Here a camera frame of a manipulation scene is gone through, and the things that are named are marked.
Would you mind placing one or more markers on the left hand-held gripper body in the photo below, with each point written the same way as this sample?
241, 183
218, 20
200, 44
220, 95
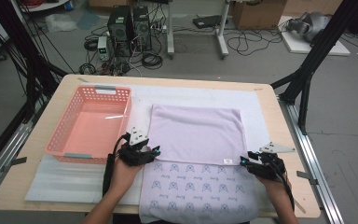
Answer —
133, 155

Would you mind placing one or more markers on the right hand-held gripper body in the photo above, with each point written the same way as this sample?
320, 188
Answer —
265, 168

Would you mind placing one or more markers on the lilac patterned towel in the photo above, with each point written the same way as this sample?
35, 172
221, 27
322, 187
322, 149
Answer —
199, 137

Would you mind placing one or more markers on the pink plastic basket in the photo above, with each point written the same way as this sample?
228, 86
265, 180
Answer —
90, 133

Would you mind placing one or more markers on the person's right hand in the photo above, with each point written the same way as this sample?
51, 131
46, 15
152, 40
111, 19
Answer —
273, 189

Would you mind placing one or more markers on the person's left hand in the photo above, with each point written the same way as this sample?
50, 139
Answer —
124, 177

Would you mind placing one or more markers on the white foam mat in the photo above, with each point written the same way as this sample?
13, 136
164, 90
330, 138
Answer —
59, 180

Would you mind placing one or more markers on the white power supply unit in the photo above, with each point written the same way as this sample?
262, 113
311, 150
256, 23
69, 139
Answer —
103, 46

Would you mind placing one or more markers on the black computer tower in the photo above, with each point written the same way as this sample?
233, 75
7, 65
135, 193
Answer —
119, 28
142, 29

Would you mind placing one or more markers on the white metal stand leg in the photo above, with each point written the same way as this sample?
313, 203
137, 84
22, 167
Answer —
170, 31
222, 34

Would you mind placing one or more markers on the white floor board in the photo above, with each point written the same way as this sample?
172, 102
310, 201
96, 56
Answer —
298, 46

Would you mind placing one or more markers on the teal floor sheet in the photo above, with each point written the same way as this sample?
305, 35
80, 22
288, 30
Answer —
88, 20

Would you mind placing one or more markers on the black flat device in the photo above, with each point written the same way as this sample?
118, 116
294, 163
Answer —
206, 21

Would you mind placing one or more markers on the brown cardboard box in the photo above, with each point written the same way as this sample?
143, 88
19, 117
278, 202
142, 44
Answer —
310, 6
258, 15

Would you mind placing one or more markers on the grey rounded device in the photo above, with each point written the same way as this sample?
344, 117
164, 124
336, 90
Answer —
312, 25

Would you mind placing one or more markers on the clear plastic bag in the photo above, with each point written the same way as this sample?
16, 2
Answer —
60, 23

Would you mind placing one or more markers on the white round table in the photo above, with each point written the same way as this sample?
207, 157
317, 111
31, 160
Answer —
43, 6

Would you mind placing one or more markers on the grey metal bracket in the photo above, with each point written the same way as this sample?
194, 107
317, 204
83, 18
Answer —
18, 161
306, 176

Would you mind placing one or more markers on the aluminium rail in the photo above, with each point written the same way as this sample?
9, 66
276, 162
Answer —
6, 155
310, 155

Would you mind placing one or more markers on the black frame strut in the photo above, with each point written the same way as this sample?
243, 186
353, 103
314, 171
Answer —
317, 53
28, 53

